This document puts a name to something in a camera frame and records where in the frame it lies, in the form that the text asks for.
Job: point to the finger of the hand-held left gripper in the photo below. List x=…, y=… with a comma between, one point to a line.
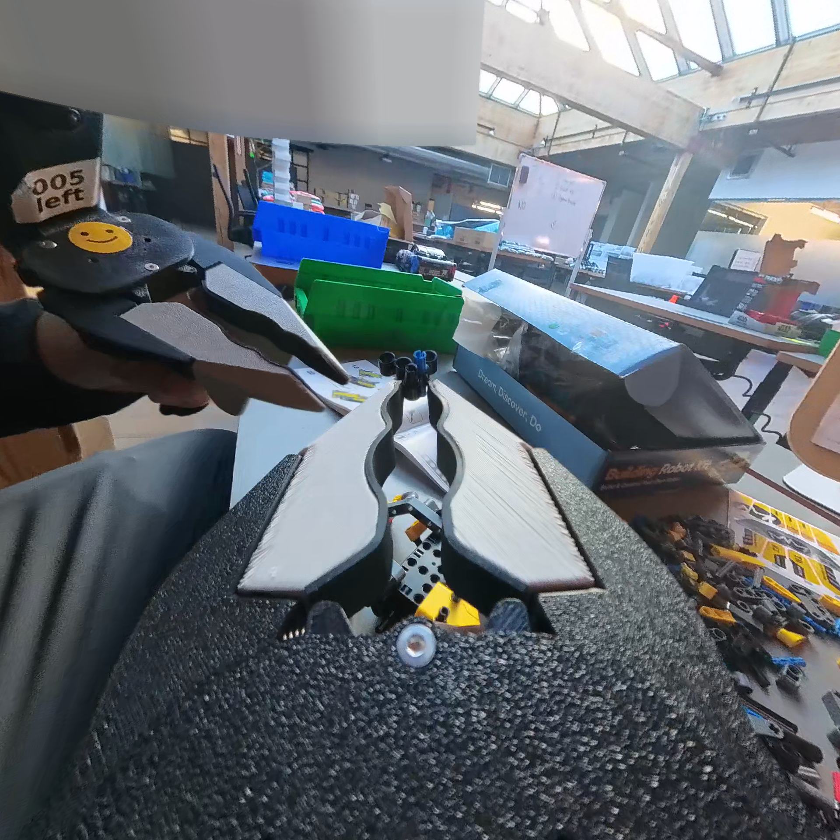
x=216, y=354
x=275, y=315

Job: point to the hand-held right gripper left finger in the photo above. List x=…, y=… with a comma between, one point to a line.
x=321, y=518

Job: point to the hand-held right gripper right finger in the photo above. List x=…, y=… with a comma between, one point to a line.
x=505, y=518

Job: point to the black connector piece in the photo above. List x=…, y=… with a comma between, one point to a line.
x=412, y=384

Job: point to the person's left forearm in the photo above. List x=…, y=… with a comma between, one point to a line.
x=26, y=394

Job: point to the grey desk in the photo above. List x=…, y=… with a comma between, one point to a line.
x=269, y=446

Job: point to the person's left hand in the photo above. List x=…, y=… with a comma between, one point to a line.
x=98, y=361

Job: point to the open instruction booklet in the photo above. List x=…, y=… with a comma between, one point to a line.
x=328, y=384

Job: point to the blue plastic bin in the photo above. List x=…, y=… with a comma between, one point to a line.
x=315, y=236

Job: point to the yellow grey brick vehicle model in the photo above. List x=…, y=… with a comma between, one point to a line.
x=426, y=571

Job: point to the blue cardboard kit box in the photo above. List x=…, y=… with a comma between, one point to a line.
x=525, y=420

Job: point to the green plastic bin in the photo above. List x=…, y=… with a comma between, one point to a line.
x=380, y=315

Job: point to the black toy car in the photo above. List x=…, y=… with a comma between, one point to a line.
x=426, y=262

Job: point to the clear plastic bag of parts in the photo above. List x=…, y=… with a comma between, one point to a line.
x=485, y=334

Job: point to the pile of loose building pieces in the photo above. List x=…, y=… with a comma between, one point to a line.
x=741, y=590

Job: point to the long wooden table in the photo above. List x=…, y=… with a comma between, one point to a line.
x=656, y=308

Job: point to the yellow black sticker sheet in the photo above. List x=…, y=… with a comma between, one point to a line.
x=794, y=525

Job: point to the whiteboard on stand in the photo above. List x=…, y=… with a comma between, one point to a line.
x=551, y=203

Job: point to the black laptop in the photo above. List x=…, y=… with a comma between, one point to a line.
x=722, y=292

